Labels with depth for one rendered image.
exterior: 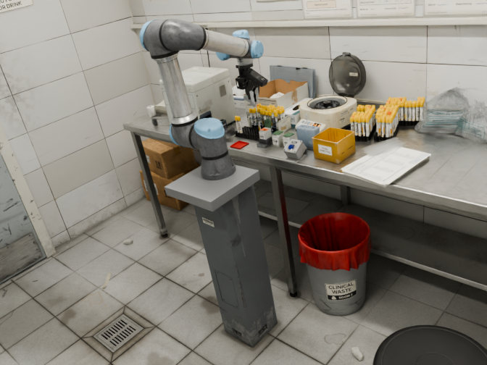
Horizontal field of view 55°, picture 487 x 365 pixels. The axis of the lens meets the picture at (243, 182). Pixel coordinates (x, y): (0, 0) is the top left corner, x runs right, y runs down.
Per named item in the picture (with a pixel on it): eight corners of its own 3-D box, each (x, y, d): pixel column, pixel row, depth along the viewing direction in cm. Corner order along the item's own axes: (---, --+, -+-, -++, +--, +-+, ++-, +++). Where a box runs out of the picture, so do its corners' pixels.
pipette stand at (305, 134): (296, 148, 220) (294, 128, 215) (304, 142, 224) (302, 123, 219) (314, 151, 213) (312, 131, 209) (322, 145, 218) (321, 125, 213)
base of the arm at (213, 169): (214, 183, 192) (209, 161, 188) (194, 174, 203) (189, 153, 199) (243, 169, 199) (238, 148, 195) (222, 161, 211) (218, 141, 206)
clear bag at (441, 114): (413, 134, 213) (413, 95, 204) (415, 119, 226) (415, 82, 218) (476, 134, 203) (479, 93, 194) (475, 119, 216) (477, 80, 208)
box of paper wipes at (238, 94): (222, 106, 293) (218, 86, 288) (234, 99, 301) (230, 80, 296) (249, 108, 280) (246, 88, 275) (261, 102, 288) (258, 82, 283)
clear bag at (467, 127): (448, 132, 208) (449, 103, 202) (479, 122, 212) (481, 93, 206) (483, 147, 191) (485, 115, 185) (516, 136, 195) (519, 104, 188)
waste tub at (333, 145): (313, 158, 207) (311, 137, 203) (331, 146, 215) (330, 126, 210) (338, 164, 198) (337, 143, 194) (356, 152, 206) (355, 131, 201)
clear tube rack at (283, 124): (249, 129, 250) (247, 116, 247) (261, 122, 256) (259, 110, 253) (280, 135, 237) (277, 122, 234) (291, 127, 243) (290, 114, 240)
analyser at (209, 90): (170, 131, 268) (157, 80, 255) (204, 114, 285) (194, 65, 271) (207, 139, 248) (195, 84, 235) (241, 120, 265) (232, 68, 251)
